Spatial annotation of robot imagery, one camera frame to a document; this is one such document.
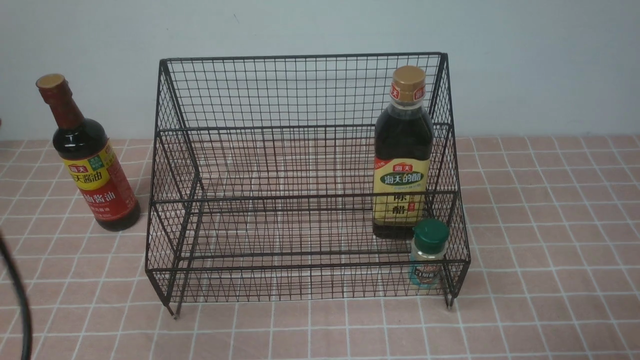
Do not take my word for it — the green cap seasoning bottle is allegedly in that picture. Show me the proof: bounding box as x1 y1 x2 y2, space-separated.
408 218 450 293

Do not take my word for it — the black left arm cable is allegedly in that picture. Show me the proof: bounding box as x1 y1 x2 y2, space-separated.
0 234 34 360

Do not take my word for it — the pink checkered tablecloth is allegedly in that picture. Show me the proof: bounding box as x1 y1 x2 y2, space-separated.
1 136 639 360

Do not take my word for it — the yellow label vinegar bottle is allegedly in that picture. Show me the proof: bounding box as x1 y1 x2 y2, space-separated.
372 65 434 240

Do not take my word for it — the black wire mesh shelf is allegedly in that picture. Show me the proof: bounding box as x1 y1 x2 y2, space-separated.
144 52 471 318

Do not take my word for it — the red label soy sauce bottle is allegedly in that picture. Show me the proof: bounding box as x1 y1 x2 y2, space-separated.
36 73 141 232

